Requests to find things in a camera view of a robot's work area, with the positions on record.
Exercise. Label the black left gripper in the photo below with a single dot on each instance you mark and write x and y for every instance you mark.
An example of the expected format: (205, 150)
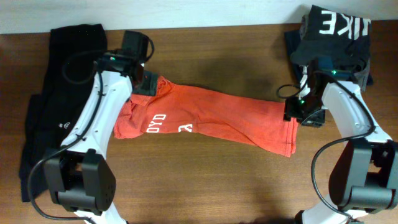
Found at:
(148, 88)

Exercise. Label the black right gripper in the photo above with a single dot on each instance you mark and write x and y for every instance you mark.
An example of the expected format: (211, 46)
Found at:
(290, 109)

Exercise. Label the black Nike shirt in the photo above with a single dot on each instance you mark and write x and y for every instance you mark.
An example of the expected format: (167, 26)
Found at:
(335, 37)

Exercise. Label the navy blue folded garment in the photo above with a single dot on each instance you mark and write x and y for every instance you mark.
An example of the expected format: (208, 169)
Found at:
(343, 53)

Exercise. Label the red orange t-shirt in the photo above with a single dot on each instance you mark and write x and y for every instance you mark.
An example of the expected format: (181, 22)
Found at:
(182, 108)

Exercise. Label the grey folded garment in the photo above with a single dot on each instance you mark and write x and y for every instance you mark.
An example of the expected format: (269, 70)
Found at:
(363, 77)

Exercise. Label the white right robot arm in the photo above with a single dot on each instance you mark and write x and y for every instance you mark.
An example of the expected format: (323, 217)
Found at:
(364, 179)

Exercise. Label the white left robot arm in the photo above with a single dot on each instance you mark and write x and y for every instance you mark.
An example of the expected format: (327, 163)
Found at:
(78, 176)

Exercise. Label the black garment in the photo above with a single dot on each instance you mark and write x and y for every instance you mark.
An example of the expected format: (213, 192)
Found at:
(67, 86)

